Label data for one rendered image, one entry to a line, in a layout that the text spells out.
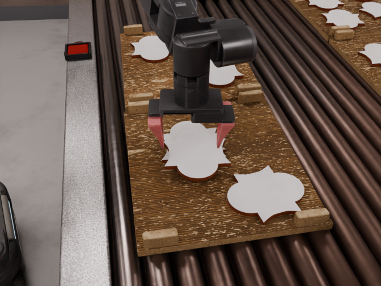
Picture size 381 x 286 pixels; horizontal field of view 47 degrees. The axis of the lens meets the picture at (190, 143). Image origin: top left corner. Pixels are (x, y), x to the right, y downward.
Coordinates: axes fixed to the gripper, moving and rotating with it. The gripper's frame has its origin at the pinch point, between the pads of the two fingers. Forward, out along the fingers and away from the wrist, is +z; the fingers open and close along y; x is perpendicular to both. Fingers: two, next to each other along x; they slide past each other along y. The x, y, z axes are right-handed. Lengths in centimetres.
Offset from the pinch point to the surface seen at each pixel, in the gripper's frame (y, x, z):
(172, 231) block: 3.4, 12.1, 9.2
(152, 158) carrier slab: 7.5, -9.5, 11.3
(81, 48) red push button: 30, -61, 11
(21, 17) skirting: 130, -298, 95
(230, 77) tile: -12.0, -39.6, 9.1
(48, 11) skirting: 107, -299, 90
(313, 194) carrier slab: -23.5, 2.1, 11.3
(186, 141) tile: 0.4, -11.2, 8.1
